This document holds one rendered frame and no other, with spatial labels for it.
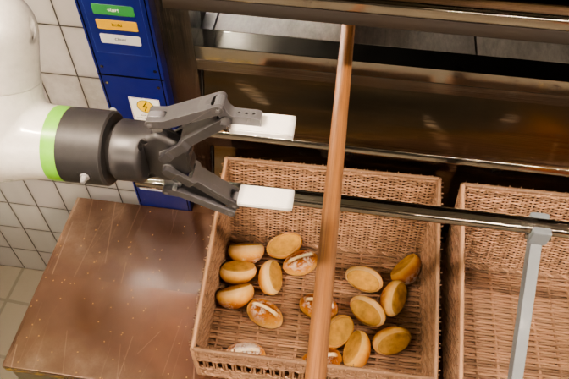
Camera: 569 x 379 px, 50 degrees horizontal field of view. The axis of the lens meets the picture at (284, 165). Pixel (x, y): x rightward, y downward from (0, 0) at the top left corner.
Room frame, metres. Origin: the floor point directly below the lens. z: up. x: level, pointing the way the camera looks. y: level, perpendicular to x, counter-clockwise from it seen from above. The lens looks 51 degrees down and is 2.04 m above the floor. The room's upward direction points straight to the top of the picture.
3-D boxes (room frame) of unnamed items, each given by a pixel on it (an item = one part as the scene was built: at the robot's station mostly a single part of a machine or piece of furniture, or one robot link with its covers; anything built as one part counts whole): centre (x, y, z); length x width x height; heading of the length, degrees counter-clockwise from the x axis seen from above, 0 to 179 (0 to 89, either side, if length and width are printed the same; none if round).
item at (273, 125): (0.45, 0.02, 1.55); 0.07 x 0.03 x 0.01; 83
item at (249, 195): (0.45, 0.02, 1.42); 0.07 x 0.03 x 0.01; 83
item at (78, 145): (0.49, 0.23, 1.49); 0.12 x 0.06 x 0.09; 173
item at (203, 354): (0.73, -0.09, 0.72); 0.56 x 0.49 x 0.28; 83
